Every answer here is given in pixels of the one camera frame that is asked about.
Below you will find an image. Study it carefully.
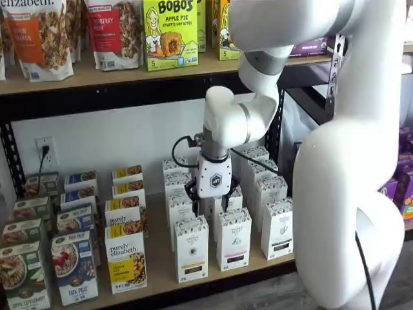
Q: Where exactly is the black power cord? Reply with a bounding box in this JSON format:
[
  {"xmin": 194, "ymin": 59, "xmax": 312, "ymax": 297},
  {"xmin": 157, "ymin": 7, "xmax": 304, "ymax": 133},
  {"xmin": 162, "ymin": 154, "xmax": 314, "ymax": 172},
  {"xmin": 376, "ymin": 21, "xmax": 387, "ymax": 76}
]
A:
[{"xmin": 38, "ymin": 145, "xmax": 50, "ymax": 194}]

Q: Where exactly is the white wall outlet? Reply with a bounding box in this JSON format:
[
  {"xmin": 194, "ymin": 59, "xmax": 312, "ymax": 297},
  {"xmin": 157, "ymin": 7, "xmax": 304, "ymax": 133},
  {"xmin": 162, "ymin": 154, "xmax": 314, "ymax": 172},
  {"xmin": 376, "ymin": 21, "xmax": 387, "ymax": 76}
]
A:
[{"xmin": 35, "ymin": 136, "xmax": 56, "ymax": 169}]

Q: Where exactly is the white box dark strip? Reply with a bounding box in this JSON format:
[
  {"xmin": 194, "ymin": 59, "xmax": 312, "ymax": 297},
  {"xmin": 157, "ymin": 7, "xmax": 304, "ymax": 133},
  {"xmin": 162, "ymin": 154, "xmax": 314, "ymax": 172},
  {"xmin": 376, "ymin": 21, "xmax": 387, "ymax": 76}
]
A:
[
  {"xmin": 247, "ymin": 158, "xmax": 279, "ymax": 189},
  {"xmin": 260, "ymin": 197, "xmax": 296, "ymax": 261},
  {"xmin": 256, "ymin": 175, "xmax": 289, "ymax": 211},
  {"xmin": 239, "ymin": 145, "xmax": 270, "ymax": 166}
]

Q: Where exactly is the yellow Bobo's peanut butter box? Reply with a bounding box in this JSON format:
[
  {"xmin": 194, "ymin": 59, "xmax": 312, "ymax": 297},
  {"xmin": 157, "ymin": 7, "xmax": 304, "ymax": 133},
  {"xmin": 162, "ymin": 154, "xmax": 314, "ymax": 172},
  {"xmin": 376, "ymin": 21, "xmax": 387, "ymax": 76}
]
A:
[{"xmin": 211, "ymin": 0, "xmax": 243, "ymax": 61}]

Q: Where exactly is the blue flax plus oatmeal box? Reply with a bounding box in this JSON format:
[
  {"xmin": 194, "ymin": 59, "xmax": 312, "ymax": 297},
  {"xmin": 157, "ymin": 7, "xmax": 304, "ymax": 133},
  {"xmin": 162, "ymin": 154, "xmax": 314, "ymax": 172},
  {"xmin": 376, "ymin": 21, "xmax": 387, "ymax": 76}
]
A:
[
  {"xmin": 63, "ymin": 170, "xmax": 99, "ymax": 194},
  {"xmin": 60, "ymin": 189, "xmax": 98, "ymax": 211},
  {"xmin": 55, "ymin": 203, "xmax": 96, "ymax": 234},
  {"xmin": 51, "ymin": 229, "xmax": 99, "ymax": 306}
]

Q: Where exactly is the green Bobo's apple pie box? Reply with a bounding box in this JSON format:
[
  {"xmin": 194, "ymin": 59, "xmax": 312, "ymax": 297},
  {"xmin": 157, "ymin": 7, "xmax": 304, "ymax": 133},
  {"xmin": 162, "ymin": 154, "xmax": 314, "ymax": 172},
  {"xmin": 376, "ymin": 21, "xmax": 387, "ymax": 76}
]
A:
[
  {"xmin": 196, "ymin": 0, "xmax": 208, "ymax": 54},
  {"xmin": 143, "ymin": 0, "xmax": 199, "ymax": 72}
]

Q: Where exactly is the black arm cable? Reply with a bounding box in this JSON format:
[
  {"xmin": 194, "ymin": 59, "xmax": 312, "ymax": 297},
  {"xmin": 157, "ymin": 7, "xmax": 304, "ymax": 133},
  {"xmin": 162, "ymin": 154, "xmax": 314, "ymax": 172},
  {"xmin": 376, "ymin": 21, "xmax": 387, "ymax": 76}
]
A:
[{"xmin": 230, "ymin": 147, "xmax": 379, "ymax": 310}]

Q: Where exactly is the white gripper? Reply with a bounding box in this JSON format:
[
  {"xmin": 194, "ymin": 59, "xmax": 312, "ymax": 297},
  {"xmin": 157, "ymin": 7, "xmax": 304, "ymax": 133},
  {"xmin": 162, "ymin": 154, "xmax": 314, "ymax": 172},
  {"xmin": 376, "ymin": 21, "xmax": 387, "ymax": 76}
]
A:
[{"xmin": 184, "ymin": 154, "xmax": 241, "ymax": 218}]

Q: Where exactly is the green oatmeal box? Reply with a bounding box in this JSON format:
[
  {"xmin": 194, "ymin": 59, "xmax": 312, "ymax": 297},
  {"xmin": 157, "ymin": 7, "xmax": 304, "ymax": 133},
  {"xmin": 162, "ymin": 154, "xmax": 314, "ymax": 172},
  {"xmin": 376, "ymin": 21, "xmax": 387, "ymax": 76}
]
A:
[
  {"xmin": 1, "ymin": 218, "xmax": 45, "ymax": 250},
  {"xmin": 0, "ymin": 240, "xmax": 53, "ymax": 310},
  {"xmin": 23, "ymin": 171, "xmax": 61, "ymax": 199},
  {"xmin": 12, "ymin": 196, "xmax": 53, "ymax": 224}
]

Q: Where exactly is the white yellow purely elizabeth box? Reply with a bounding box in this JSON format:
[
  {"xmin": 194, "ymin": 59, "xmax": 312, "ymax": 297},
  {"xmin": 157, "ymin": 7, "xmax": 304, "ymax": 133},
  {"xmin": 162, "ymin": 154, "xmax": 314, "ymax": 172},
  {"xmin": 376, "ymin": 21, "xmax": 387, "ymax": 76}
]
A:
[
  {"xmin": 104, "ymin": 197, "xmax": 145, "ymax": 229},
  {"xmin": 111, "ymin": 165, "xmax": 144, "ymax": 187},
  {"xmin": 111, "ymin": 183, "xmax": 147, "ymax": 202},
  {"xmin": 104, "ymin": 223, "xmax": 148, "ymax": 295}
]

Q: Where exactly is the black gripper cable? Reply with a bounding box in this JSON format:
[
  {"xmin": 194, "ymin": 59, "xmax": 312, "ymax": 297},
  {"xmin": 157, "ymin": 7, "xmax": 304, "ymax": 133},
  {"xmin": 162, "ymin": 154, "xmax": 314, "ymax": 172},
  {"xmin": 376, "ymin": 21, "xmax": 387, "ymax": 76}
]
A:
[{"xmin": 171, "ymin": 134, "xmax": 203, "ymax": 169}]

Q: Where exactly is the orange label granola bag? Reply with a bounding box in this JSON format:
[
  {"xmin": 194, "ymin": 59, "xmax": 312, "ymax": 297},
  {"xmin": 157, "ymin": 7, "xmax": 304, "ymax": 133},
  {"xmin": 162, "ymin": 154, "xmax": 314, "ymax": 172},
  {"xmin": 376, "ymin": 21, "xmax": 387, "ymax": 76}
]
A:
[{"xmin": 2, "ymin": 0, "xmax": 75, "ymax": 83}]

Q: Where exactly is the red label granola bag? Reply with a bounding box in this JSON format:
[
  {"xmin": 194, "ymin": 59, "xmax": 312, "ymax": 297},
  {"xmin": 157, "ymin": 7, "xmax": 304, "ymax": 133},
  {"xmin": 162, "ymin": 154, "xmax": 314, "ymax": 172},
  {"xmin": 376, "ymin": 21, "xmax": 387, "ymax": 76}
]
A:
[{"xmin": 85, "ymin": 0, "xmax": 145, "ymax": 72}]

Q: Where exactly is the white box yellow strip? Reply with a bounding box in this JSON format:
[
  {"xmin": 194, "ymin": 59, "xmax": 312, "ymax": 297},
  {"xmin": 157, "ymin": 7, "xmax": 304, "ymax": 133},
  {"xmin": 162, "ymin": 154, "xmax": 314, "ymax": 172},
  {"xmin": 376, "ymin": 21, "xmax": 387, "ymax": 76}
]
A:
[
  {"xmin": 164, "ymin": 172, "xmax": 194, "ymax": 199},
  {"xmin": 161, "ymin": 157, "xmax": 195, "ymax": 177},
  {"xmin": 167, "ymin": 192, "xmax": 198, "ymax": 253},
  {"xmin": 174, "ymin": 215, "xmax": 210, "ymax": 284}
]

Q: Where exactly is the brown granola bag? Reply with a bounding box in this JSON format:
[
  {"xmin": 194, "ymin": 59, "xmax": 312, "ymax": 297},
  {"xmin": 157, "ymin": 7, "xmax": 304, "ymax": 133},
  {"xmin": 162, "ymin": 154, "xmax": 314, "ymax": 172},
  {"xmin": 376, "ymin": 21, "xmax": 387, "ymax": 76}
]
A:
[
  {"xmin": 65, "ymin": 0, "xmax": 90, "ymax": 64},
  {"xmin": 0, "ymin": 0, "xmax": 8, "ymax": 82}
]

